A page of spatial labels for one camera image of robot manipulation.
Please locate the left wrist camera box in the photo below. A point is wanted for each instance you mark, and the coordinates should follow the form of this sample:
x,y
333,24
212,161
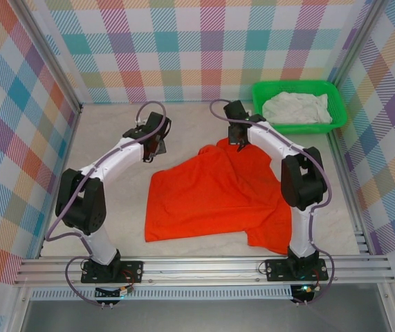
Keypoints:
x,y
140,121

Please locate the aluminium frame post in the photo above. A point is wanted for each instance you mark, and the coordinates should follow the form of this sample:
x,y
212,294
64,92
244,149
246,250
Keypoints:
x,y
53,58
356,41

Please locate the grey metal panel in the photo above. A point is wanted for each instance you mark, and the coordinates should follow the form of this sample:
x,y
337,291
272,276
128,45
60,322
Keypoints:
x,y
200,316

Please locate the black connector bracket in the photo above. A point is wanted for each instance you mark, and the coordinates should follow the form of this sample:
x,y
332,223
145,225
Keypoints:
x,y
103,294
301,293

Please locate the white t-shirt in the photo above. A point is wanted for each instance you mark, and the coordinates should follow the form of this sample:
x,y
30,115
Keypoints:
x,y
297,107

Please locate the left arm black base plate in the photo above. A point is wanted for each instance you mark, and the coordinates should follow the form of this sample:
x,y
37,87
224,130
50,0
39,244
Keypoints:
x,y
131,269

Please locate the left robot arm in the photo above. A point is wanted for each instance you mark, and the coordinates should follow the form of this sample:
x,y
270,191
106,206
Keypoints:
x,y
83,207

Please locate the orange t-shirt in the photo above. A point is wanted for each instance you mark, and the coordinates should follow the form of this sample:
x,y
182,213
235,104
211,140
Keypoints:
x,y
200,193

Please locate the aluminium mounting rail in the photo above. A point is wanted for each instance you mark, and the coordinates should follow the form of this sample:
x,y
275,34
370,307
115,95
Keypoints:
x,y
200,268

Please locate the green plastic basket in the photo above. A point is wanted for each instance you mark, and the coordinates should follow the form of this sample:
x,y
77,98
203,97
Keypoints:
x,y
273,129

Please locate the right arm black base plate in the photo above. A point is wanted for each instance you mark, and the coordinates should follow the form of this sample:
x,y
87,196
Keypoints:
x,y
276,269

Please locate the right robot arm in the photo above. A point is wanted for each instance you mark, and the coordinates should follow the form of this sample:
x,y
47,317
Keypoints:
x,y
301,186

